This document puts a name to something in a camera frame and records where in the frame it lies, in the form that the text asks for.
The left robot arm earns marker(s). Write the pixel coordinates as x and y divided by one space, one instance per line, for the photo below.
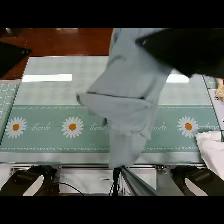
13 56

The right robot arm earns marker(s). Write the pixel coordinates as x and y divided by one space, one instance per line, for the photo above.
186 50

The silver frame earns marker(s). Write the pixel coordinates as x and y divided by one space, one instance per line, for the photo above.
146 186

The beige garment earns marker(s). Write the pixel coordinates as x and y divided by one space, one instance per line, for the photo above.
220 89

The light blue shirt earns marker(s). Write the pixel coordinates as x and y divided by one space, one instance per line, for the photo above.
130 96

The white garment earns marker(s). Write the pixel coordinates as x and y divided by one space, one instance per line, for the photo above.
213 150

